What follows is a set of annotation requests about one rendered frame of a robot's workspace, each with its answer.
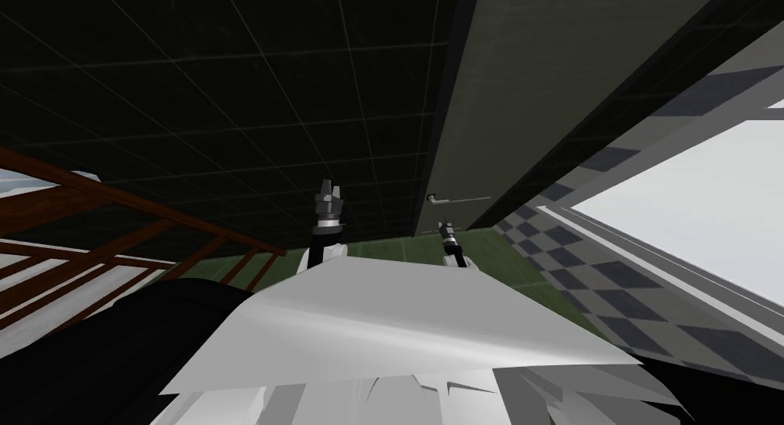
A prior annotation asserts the dark grey door leaf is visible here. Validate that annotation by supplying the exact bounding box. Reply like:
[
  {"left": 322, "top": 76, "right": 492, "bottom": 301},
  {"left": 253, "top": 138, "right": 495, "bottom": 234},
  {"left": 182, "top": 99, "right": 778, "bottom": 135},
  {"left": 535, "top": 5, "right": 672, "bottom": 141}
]
[{"left": 413, "top": 0, "right": 729, "bottom": 237}]

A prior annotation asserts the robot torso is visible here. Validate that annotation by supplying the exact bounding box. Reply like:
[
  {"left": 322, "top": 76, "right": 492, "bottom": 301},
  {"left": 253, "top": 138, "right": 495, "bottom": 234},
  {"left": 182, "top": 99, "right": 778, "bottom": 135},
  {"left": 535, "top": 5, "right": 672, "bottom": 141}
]
[{"left": 149, "top": 255, "right": 694, "bottom": 425}]

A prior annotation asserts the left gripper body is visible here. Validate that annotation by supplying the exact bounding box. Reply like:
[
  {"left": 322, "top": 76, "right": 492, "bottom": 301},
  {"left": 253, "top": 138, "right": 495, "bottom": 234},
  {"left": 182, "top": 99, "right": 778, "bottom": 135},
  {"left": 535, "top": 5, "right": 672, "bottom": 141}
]
[{"left": 312, "top": 195, "right": 345, "bottom": 229}]

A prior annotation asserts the grey door handle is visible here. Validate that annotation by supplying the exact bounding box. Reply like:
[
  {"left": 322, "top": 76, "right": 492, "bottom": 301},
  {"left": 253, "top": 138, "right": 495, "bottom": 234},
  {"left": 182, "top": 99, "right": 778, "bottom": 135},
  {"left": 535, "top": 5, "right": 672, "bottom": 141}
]
[{"left": 426, "top": 193, "right": 492, "bottom": 205}]

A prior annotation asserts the brown wooden frame furniture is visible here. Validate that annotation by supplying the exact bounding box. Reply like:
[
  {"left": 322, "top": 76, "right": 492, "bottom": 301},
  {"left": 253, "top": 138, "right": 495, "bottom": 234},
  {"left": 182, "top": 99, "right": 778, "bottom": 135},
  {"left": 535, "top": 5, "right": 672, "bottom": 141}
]
[{"left": 0, "top": 145, "right": 289, "bottom": 351}]

